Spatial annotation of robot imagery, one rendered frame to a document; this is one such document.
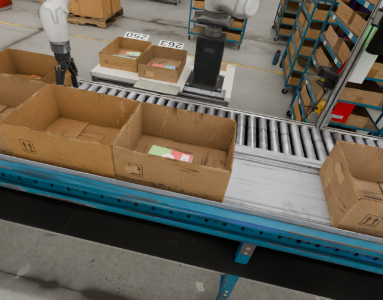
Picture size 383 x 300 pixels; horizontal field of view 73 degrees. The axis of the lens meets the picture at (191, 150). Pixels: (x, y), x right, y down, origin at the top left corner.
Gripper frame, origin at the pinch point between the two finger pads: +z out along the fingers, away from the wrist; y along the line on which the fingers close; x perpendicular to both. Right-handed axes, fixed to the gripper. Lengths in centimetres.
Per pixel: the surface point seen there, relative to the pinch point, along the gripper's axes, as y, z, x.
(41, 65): 20.8, 1.0, 30.7
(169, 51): 86, 3, -35
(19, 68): 20, 6, 47
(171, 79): 48, 8, -46
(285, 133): 14, 10, -123
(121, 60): 52, 3, -8
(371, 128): 77, 31, -204
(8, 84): -29.4, -15.0, 7.9
